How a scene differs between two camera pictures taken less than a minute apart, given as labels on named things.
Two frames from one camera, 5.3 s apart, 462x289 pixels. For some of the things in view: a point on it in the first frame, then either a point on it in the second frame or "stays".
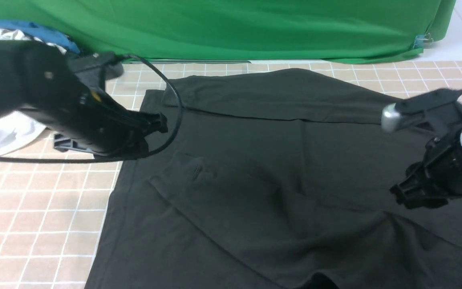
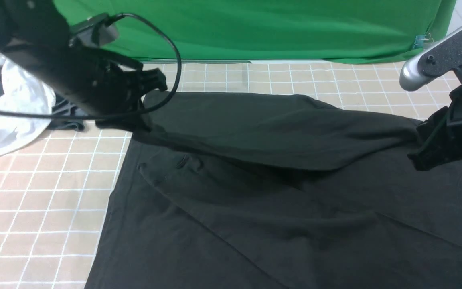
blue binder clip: (419, 40) stays
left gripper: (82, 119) → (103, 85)
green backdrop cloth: (291, 31) stays
